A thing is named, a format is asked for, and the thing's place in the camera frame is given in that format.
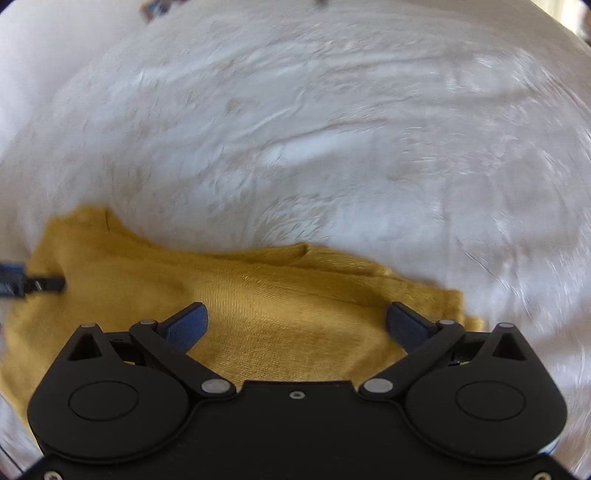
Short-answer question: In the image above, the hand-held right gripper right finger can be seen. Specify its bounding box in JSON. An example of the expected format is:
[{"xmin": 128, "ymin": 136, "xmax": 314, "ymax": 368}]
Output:
[{"xmin": 359, "ymin": 302, "xmax": 530, "ymax": 400}]

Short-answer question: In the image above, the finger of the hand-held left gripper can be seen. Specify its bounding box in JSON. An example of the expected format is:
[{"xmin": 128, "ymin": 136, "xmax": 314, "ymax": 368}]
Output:
[{"xmin": 0, "ymin": 262, "xmax": 66, "ymax": 300}]

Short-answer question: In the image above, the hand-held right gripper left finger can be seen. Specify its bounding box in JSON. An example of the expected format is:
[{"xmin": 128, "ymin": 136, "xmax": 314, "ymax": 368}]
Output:
[{"xmin": 67, "ymin": 302, "xmax": 236, "ymax": 398}]

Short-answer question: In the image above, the dark blurred object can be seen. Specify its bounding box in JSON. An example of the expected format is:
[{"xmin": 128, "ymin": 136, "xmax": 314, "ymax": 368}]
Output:
[{"xmin": 140, "ymin": 0, "xmax": 175, "ymax": 22}]

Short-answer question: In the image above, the yellow knit sweater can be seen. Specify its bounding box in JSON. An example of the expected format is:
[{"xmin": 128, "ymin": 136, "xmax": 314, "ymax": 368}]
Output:
[{"xmin": 0, "ymin": 208, "xmax": 485, "ymax": 416}]

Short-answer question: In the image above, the white bedspread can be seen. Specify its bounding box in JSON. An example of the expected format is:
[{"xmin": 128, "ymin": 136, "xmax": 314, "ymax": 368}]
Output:
[{"xmin": 0, "ymin": 0, "xmax": 591, "ymax": 476}]

